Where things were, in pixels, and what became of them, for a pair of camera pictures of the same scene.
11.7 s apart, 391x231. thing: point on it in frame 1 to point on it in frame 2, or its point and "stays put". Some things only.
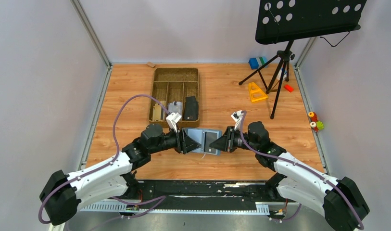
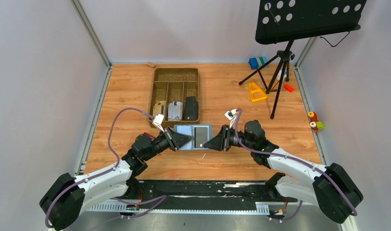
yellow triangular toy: x=256 y=94 stays put
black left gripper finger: x=189 y=144 to x=179 y=139
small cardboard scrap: x=150 y=64 stays put
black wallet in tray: x=191 y=111 stays put
